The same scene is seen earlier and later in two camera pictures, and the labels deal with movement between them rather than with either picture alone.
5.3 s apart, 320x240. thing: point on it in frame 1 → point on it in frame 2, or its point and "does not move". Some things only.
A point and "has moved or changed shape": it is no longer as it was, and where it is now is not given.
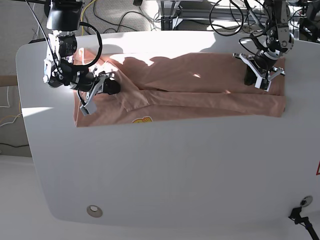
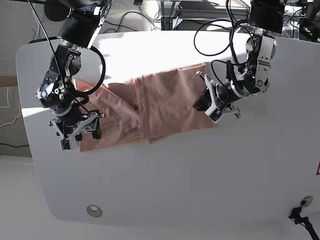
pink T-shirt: (166, 86) has moved or changed shape
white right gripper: (262, 81) → (207, 101)
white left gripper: (89, 107) → (68, 142)
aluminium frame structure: (170, 10) does not move
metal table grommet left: (94, 211) does not move
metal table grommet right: (306, 200) does not move
